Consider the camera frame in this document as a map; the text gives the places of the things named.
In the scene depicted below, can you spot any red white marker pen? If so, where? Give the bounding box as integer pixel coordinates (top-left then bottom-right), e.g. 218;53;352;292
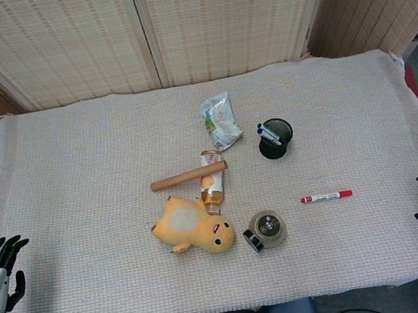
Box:
300;187;354;206

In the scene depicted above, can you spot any black mesh pen holder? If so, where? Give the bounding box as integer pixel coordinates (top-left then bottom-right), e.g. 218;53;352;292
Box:
254;115;298;163

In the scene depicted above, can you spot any yellow plush toy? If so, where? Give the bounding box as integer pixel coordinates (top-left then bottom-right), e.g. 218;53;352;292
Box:
145;186;239;264

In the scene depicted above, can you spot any crumpled white green snack bag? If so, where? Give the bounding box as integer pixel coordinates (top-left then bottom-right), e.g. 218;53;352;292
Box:
197;89;247;155

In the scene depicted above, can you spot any woven bamboo folding screen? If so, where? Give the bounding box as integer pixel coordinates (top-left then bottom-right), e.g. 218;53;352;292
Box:
0;0;418;149

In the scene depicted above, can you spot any glass jar with black lid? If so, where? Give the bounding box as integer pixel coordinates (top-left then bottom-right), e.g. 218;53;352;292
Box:
239;207;290;256

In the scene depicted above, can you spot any white marker with blue cap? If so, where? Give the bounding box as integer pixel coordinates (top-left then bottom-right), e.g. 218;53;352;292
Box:
256;120;282;144
255;124;283;149

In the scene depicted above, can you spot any white woven tablecloth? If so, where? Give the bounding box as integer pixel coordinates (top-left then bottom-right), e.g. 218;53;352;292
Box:
0;37;418;313

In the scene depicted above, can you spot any brown wooden stick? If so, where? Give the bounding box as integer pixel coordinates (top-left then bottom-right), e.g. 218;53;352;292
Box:
148;160;231;194

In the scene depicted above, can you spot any plastic tea drink bottle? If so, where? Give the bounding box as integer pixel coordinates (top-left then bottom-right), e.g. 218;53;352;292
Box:
192;147;234;218

